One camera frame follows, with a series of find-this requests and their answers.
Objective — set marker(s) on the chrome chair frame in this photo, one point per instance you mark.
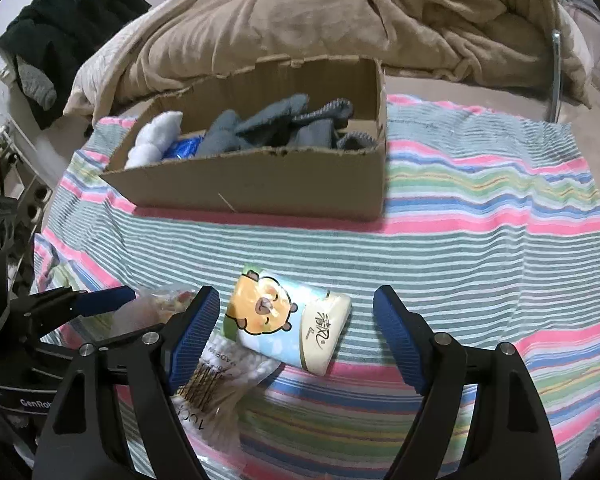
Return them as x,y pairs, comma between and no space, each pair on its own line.
556,90

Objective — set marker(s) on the white sock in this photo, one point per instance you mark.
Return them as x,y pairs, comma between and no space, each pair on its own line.
154,139

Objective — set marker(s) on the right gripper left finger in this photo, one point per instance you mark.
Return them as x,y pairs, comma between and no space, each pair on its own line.
83,436

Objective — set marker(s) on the grey knitted sock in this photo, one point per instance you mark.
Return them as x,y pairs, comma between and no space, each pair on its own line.
230,133

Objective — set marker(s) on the black clothes pile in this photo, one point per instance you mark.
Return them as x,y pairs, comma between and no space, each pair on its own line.
49,40

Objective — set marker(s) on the cotton swab plastic bag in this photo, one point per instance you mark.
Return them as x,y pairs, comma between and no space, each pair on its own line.
207,404

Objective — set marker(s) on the striped colourful towel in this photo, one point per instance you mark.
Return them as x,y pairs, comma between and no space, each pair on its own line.
491,231

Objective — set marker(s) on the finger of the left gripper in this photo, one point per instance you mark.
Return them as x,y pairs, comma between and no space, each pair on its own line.
104,301

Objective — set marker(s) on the bear print tissue pack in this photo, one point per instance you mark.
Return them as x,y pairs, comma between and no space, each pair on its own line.
294,323

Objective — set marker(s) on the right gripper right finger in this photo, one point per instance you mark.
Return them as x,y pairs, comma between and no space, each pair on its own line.
509,434

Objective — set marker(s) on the blue tissue packet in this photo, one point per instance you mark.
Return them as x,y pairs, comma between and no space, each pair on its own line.
184,148

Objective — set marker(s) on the cardboard box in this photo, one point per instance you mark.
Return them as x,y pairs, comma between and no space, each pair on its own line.
304,182

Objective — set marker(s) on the clear bag of snacks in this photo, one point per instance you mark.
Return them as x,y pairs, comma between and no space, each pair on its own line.
149,308

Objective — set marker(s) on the grey sock pair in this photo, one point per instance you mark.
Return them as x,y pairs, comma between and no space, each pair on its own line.
323,128

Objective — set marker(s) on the beige fleece blanket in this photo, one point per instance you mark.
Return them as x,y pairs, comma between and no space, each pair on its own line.
494,43

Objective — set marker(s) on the white wire rack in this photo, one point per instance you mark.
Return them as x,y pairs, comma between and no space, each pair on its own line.
23,183

